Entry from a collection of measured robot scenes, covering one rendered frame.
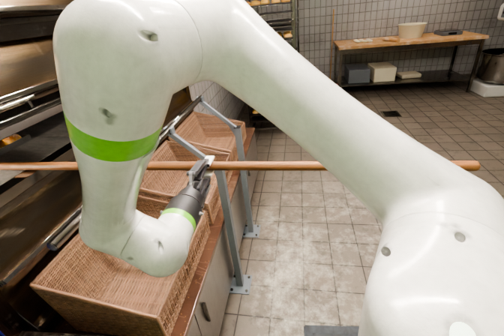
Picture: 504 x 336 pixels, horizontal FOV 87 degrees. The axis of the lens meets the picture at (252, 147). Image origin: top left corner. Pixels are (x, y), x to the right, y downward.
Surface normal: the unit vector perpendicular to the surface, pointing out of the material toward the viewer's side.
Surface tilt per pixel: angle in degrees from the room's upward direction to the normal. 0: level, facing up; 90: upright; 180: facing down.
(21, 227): 70
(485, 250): 11
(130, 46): 78
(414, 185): 56
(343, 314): 0
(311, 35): 90
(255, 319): 0
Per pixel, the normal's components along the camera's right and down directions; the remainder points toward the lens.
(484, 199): 0.21, -0.76
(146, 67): 0.68, 0.43
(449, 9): -0.15, 0.47
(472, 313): -0.12, -0.81
